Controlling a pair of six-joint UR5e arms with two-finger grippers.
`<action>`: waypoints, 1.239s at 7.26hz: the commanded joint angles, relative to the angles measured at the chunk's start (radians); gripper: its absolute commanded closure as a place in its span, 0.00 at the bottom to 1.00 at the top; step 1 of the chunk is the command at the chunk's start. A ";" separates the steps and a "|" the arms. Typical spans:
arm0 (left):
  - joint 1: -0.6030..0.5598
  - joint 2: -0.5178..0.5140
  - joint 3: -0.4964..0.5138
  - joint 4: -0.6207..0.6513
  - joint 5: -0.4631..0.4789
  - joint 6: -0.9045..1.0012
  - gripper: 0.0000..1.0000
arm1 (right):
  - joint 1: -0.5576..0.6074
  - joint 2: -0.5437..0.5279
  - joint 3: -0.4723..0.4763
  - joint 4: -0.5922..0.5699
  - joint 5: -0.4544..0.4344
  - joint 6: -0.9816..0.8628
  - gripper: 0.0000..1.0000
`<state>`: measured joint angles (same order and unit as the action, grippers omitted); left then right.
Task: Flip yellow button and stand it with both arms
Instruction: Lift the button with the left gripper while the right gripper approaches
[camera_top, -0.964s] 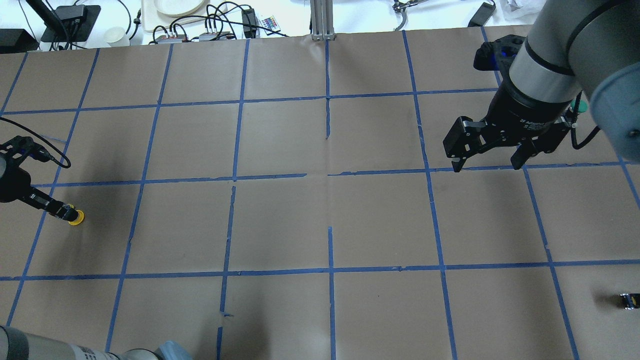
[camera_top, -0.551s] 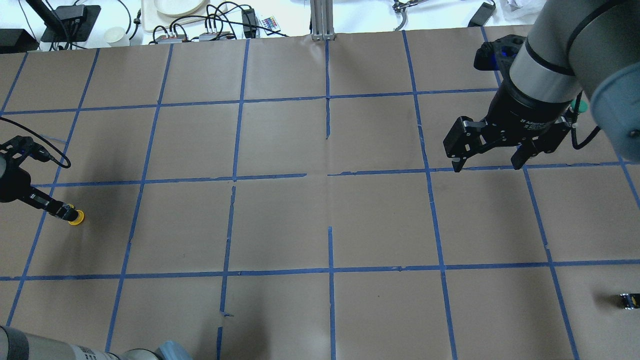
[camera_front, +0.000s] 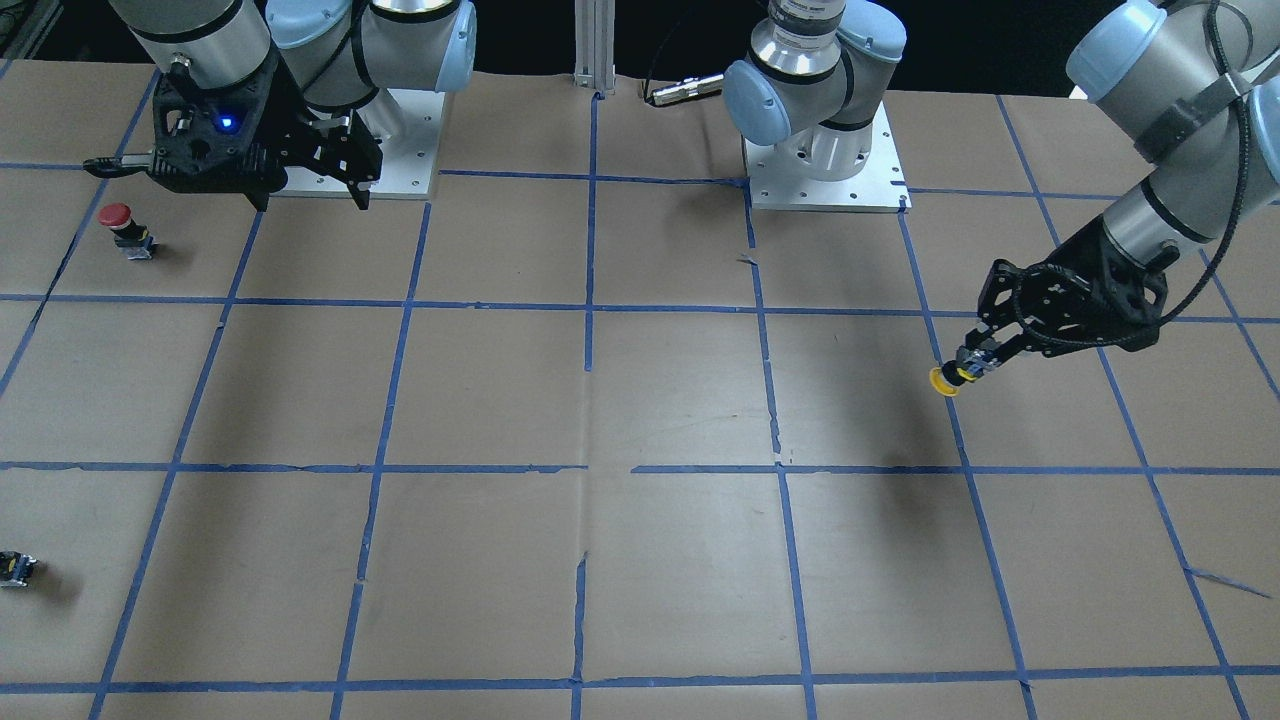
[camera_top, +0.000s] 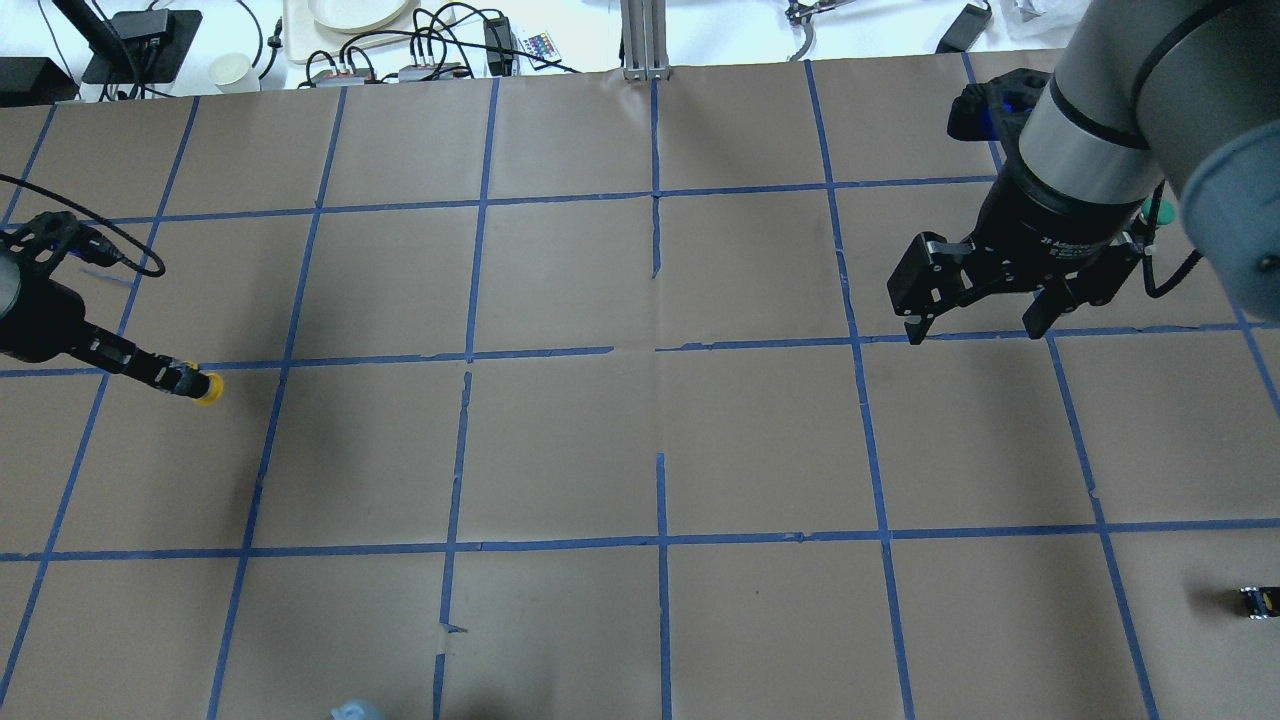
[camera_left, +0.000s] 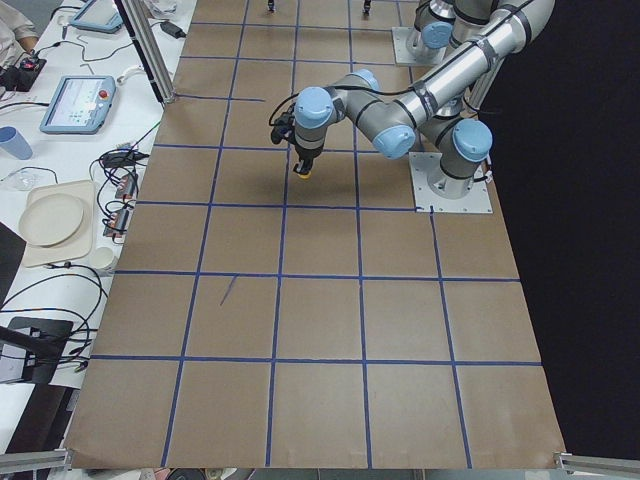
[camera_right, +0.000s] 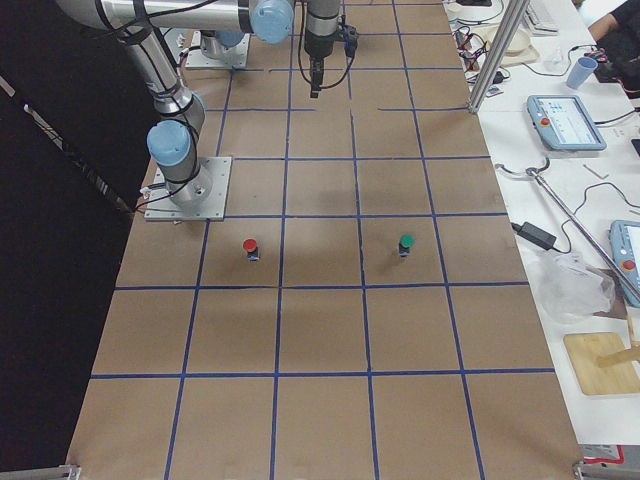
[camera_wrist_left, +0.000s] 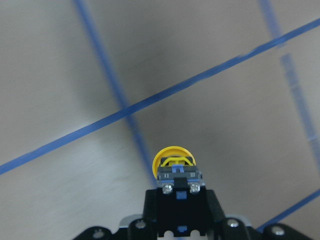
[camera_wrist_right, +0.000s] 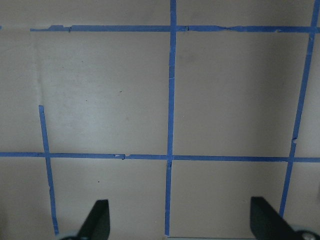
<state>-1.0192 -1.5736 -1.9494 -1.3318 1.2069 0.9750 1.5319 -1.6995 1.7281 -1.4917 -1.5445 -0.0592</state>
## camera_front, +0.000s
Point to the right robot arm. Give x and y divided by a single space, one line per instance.
340 53

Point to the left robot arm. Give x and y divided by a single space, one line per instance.
1184 80

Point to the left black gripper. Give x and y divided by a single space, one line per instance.
1098 262

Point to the silver cable connector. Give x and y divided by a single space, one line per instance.
687 90

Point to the yellow push button switch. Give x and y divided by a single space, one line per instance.
967 368

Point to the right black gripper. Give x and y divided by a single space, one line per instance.
283 112

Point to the aluminium frame post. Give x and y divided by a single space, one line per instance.
594 23

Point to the red push button switch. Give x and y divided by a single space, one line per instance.
131 238

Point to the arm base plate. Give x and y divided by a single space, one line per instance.
408 125
823 169

